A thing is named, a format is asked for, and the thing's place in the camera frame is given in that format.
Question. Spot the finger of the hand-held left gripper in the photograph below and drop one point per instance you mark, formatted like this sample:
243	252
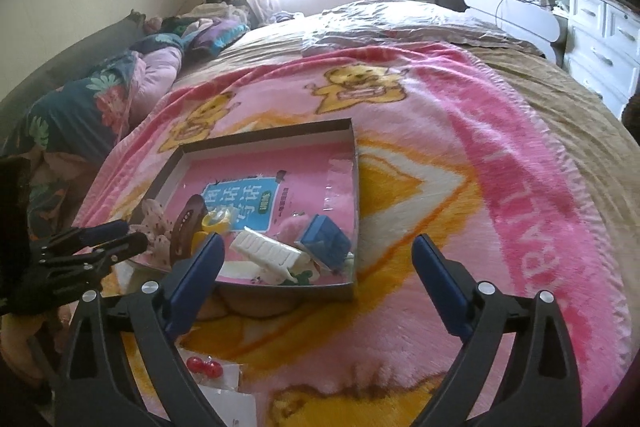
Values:
80	237
110	254

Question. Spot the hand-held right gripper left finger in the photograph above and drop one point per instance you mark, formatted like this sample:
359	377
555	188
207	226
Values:
200	277

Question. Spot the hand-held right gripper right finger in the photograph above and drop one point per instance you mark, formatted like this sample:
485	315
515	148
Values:
442	282

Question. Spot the polka-dot fabric bow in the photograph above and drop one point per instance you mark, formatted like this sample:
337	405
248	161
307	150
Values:
155	232

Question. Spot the brown oval hair clip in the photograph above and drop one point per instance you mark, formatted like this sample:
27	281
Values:
187	227

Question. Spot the white hair claw clip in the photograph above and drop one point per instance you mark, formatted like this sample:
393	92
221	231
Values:
265	252

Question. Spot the small blue box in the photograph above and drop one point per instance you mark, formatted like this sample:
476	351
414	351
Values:
325	239

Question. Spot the clear earring packet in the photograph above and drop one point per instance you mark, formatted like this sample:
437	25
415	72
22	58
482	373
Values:
225	407

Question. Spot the shallow cardboard box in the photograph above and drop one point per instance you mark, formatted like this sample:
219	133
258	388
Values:
310	167

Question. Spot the pink printed blanket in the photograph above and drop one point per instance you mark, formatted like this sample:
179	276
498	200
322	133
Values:
450	187

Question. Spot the pink booklet with blue label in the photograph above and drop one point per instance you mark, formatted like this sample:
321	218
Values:
235	169

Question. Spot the dark floral quilt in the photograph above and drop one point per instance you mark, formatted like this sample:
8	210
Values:
75	107

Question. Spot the grey padded headboard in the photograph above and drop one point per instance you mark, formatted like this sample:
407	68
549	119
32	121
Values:
60	62

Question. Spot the beige bedspread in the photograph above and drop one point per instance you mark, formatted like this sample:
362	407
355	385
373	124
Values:
565	117

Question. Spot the purple pillow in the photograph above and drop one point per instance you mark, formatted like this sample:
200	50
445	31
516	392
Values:
222	34

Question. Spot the dark cloth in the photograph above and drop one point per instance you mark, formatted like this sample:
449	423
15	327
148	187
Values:
632	117

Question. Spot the white rounded furniture panel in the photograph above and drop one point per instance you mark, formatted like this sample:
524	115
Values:
515	17

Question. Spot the white drawer dresser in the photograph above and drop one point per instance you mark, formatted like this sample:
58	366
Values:
605	37

